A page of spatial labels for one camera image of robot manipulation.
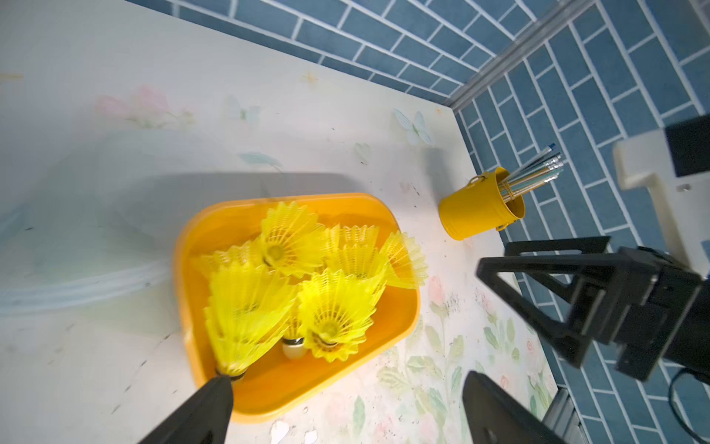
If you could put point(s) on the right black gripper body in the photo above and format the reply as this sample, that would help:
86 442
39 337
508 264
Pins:
671 321

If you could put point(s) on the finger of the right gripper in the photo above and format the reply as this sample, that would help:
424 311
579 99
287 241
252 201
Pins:
587 290
577 246

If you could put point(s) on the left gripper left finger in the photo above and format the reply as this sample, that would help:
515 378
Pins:
203 418

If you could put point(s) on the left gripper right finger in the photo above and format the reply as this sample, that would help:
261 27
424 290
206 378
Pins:
495 417

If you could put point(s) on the yellow plastic storage box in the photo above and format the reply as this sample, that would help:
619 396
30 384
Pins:
276 384

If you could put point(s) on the yellow shuttlecock small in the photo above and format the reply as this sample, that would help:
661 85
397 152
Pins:
363 262

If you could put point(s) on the bundle of pencils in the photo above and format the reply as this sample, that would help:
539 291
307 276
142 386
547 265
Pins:
541 169

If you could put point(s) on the yellow pen cup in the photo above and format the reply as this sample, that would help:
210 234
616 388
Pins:
479 207

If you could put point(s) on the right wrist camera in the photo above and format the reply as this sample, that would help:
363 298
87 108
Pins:
673 165

